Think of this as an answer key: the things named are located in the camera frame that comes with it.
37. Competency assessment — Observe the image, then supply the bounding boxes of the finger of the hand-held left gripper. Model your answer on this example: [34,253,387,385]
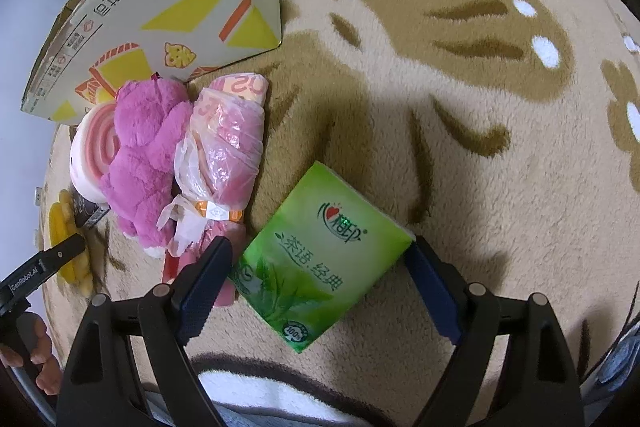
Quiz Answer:
[37,234,87,275]

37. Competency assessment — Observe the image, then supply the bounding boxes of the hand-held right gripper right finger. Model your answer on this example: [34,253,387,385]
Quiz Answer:
[404,234,586,427]

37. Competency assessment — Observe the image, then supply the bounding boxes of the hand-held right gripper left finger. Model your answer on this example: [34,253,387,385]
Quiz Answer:
[56,236,235,427]

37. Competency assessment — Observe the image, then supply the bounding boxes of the yellow plush toy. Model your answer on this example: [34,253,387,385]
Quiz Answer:
[47,189,96,298]

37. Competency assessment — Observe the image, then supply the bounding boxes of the pink swirl roll plush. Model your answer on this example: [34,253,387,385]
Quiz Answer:
[69,103,123,202]

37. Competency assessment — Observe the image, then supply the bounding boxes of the green tissue pack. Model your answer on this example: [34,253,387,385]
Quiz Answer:
[229,160,417,353]

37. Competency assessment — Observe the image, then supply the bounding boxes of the pink plush toy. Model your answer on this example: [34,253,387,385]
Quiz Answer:
[100,77,196,258]

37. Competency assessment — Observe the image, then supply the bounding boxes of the pink pack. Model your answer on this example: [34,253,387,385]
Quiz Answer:
[157,74,268,308]

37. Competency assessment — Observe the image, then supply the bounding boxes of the printed cardboard box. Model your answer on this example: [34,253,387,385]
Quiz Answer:
[20,0,283,125]

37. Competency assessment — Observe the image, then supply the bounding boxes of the person's left hand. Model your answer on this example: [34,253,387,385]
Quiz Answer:
[0,313,63,398]

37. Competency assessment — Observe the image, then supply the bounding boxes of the small dark object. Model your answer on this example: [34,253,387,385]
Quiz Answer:
[70,192,111,230]

